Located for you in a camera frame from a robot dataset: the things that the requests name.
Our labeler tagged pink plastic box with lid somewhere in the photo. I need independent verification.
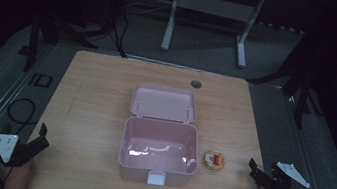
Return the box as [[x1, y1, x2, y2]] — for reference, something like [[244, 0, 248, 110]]
[[113, 80, 210, 189]]

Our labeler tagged black floor stand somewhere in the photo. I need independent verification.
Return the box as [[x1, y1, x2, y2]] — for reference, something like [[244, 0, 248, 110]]
[[240, 16, 337, 133], [13, 0, 128, 86]]

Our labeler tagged grey round cable grommet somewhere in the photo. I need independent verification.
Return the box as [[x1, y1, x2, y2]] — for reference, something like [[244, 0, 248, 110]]
[[189, 79, 204, 91]]

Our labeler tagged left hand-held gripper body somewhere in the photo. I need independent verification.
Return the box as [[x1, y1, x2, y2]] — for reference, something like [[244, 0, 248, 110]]
[[0, 131, 41, 172]]

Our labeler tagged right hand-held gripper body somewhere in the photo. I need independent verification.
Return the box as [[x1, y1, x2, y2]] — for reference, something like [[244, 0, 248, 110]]
[[260, 158, 313, 189]]

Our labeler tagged round yellow snack packet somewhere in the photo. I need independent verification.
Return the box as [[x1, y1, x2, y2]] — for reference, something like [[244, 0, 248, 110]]
[[200, 148, 229, 176]]

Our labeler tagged black looped floor cable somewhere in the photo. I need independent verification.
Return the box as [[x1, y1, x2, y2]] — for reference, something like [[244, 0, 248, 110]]
[[3, 95, 42, 130]]

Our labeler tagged black stand cable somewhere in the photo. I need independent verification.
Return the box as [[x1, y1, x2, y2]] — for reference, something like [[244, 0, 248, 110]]
[[107, 12, 135, 59]]

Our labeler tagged white metal table frame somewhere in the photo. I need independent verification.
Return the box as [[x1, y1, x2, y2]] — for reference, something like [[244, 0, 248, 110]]
[[158, 0, 267, 71]]

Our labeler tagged person's left hand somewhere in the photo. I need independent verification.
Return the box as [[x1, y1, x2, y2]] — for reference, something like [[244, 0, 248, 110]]
[[2, 155, 37, 189]]

